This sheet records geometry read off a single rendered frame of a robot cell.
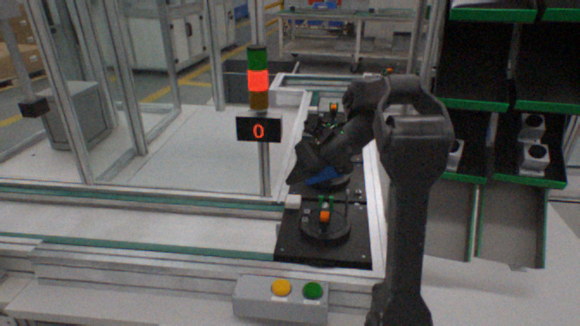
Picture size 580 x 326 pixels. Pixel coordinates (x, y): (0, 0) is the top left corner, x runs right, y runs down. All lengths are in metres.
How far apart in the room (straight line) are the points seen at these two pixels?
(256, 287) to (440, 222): 0.46
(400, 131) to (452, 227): 0.57
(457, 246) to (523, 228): 0.16
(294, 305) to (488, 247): 0.47
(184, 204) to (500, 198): 0.86
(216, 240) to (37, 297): 0.45
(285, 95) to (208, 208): 1.09
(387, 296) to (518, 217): 0.57
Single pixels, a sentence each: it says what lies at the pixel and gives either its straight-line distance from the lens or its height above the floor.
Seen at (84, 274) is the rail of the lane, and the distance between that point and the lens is 1.12.
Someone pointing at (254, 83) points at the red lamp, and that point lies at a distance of 0.97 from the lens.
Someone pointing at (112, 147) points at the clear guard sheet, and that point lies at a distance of 1.28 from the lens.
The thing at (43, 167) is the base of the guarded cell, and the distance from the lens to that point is 1.82.
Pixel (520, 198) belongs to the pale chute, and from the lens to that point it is 1.06.
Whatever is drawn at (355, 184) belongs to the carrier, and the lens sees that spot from 1.23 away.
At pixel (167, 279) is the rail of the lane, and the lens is 1.02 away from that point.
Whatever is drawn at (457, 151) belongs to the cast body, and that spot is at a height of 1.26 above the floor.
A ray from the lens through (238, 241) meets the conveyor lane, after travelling 1.09.
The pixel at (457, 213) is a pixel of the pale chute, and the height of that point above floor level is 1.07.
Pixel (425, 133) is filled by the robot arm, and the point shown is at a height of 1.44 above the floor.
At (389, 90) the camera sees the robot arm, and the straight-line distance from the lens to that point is 0.51.
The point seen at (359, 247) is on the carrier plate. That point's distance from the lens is 0.99.
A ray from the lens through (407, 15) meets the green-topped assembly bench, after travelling 5.95.
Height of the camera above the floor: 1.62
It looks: 29 degrees down
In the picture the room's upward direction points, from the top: straight up
